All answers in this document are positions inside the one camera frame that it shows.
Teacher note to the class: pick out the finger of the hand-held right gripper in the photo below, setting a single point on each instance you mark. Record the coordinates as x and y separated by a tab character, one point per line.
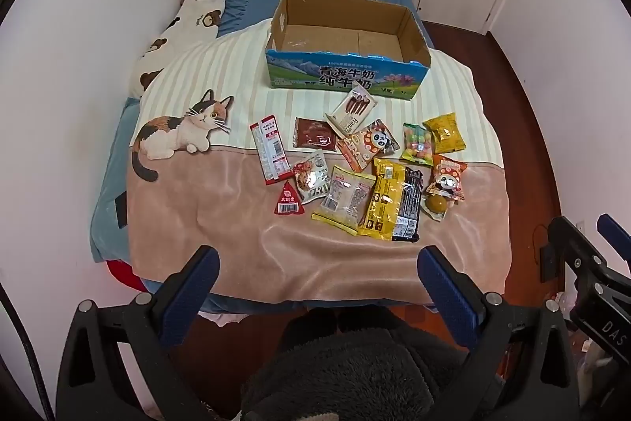
616	233
577	248

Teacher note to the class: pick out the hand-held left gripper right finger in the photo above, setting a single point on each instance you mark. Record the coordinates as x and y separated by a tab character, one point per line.
448	293

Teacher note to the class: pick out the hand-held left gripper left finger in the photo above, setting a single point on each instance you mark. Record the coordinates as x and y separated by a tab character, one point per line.
190	288

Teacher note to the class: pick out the black snack packet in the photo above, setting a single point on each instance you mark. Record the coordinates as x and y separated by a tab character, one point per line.
409	204

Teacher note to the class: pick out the large yellow snack packet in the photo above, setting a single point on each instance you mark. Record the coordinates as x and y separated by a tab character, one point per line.
384	204

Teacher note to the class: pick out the red triangular snack packet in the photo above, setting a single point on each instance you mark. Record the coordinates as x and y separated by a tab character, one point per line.
290	203

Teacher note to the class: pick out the clear yellow-edged snack packet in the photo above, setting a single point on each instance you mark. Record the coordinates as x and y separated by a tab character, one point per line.
342	199

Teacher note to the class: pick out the small yellow snack packet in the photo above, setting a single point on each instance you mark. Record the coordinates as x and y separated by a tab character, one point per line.
446	134

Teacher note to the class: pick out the white nut snack packet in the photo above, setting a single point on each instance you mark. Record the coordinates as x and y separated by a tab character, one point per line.
310	177

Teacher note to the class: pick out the large orange panda packet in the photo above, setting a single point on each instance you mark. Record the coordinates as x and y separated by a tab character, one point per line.
373	140

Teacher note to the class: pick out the white wafer roll packet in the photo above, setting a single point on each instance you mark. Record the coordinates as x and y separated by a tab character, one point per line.
351	110

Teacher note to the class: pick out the cardboard box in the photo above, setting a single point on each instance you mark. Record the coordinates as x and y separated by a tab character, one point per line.
320	75

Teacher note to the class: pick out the red item under bed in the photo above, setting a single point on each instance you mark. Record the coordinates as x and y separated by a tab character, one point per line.
123	275

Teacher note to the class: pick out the cat printed blanket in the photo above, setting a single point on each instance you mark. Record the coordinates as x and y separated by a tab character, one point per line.
222	214

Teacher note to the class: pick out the clear braised egg packet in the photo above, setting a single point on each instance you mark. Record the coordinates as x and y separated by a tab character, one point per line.
436	205

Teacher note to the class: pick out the small orange panda packet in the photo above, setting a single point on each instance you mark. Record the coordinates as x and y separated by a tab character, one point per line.
448	177

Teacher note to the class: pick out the person's dark fluffy clothing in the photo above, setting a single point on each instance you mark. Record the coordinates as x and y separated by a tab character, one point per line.
345	371

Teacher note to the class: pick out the green colourful candy packet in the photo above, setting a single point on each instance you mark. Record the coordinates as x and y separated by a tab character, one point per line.
416	144

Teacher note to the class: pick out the red white stick packet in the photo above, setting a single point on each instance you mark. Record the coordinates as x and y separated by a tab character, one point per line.
271	149

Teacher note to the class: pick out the brown snack packet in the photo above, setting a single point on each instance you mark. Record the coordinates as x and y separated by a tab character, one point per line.
313	134

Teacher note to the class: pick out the bear print pillow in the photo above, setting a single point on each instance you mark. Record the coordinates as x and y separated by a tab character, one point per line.
197	6

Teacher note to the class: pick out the blue bed sheet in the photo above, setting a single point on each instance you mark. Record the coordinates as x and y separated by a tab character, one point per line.
241	6

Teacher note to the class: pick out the dark wall outlet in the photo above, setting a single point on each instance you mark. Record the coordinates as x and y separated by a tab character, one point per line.
548	260

